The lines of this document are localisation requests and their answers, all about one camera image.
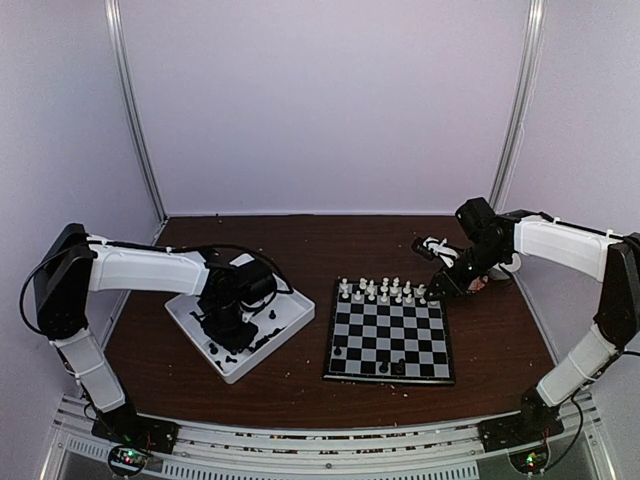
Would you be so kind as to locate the red patterned small dish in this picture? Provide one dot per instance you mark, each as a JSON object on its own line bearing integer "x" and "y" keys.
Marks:
{"x": 478, "y": 284}

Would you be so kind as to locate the black chess piece king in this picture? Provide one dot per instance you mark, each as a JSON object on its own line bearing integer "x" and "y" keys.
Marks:
{"x": 399, "y": 368}

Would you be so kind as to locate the aluminium corner post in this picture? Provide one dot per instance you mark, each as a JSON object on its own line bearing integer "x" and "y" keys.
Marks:
{"x": 523, "y": 95}
{"x": 117, "y": 37}

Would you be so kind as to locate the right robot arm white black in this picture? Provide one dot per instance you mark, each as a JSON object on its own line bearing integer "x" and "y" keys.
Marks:
{"x": 589, "y": 274}

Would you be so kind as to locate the right aluminium corner post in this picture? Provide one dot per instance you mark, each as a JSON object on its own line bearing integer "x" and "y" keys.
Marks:
{"x": 523, "y": 95}

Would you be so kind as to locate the black white chess board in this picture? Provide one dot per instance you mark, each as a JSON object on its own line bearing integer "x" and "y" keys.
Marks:
{"x": 369, "y": 335}

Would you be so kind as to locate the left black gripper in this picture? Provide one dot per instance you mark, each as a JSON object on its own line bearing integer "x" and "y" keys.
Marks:
{"x": 230, "y": 344}

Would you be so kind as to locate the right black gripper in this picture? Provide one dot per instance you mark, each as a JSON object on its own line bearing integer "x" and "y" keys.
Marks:
{"x": 453, "y": 286}

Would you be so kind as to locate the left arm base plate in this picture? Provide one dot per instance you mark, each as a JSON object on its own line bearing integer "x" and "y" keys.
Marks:
{"x": 140, "y": 432}

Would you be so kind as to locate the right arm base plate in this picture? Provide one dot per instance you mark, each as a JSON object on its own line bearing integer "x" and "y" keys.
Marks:
{"x": 513, "y": 431}

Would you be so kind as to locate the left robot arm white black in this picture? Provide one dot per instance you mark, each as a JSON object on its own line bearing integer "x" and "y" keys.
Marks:
{"x": 79, "y": 263}

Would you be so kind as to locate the white plastic tray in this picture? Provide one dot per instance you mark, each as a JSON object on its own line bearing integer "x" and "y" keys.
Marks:
{"x": 293, "y": 313}

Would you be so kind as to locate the left aluminium corner post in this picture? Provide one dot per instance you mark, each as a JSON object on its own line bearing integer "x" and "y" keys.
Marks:
{"x": 117, "y": 37}

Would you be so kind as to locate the white chess pieces row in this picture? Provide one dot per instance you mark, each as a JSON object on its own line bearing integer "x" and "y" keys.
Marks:
{"x": 386, "y": 292}

